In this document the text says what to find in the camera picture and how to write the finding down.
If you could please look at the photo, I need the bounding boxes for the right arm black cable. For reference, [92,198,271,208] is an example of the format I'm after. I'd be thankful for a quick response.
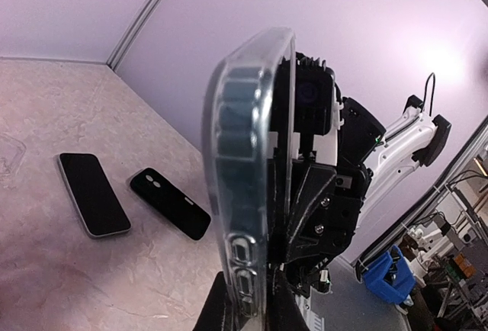
[422,72,438,117]

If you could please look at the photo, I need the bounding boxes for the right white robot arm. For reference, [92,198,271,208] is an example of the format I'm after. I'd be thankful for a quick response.
[284,95,451,297]

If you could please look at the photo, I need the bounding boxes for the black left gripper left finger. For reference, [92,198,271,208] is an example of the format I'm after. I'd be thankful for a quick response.
[194,272,233,331]

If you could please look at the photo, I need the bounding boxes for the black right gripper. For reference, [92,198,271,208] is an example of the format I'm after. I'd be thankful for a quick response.
[284,161,371,297]

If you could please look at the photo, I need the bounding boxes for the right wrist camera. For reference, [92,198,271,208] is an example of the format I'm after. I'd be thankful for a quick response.
[294,53,338,136]

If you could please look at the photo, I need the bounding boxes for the right aluminium frame post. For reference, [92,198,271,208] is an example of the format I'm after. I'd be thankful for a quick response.
[106,0,161,72]

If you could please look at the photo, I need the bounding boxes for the blue storage bin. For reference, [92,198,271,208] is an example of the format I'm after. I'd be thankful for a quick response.
[363,246,416,305]

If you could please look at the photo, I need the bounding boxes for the clear magsafe phone case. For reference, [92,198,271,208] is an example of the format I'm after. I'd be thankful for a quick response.
[0,133,26,179]

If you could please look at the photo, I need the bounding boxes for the small silver-edged phone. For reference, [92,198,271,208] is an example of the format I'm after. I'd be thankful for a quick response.
[58,153,131,238]

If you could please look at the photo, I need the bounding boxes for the large black teal-edged phone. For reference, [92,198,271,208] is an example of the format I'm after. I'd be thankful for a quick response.
[211,66,275,330]

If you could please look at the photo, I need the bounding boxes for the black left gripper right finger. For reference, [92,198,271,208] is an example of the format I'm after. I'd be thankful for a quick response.
[266,265,309,331]

